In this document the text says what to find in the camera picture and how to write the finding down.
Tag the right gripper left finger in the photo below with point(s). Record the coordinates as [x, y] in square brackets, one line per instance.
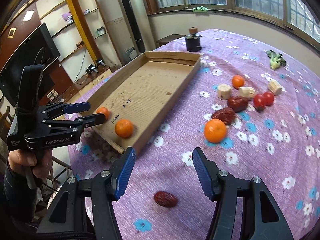
[82, 209]

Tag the cardboard tray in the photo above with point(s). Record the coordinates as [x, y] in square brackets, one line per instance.
[143, 91]

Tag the small orange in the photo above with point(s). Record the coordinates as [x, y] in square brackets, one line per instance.
[104, 111]
[238, 81]

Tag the banana piece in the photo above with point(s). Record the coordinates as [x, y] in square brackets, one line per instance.
[224, 91]
[247, 92]
[274, 87]

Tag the cherry tomato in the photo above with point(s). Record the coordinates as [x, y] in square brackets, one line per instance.
[259, 102]
[269, 98]

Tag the dark wooden side table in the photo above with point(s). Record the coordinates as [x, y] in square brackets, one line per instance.
[167, 39]

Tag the red date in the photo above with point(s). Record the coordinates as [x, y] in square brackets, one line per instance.
[237, 103]
[226, 115]
[165, 199]

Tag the black television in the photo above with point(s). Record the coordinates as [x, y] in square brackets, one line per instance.
[37, 48]

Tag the small orange in tray corner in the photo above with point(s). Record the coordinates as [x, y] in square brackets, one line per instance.
[104, 111]

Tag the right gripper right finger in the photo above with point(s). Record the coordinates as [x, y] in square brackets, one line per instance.
[262, 218]

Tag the purple floral tablecloth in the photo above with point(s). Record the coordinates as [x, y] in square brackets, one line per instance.
[280, 145]

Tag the green leafy vegetable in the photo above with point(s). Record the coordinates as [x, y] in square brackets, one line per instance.
[276, 59]

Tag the tower air conditioner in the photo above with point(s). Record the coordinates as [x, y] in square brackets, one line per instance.
[138, 25]

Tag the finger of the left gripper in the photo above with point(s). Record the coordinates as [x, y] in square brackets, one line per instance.
[54, 110]
[54, 127]

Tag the large orange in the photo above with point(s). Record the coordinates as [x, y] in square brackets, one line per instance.
[215, 131]

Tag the green cloth on windowsill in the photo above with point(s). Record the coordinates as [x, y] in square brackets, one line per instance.
[200, 9]

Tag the black jar with cork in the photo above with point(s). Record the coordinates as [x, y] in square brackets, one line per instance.
[192, 40]

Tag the purple plush toy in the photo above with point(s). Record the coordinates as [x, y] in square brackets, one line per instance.
[67, 17]

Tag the wooden shelf unit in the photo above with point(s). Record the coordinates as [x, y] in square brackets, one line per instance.
[87, 53]

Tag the person's left hand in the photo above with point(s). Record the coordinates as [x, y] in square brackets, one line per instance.
[19, 159]

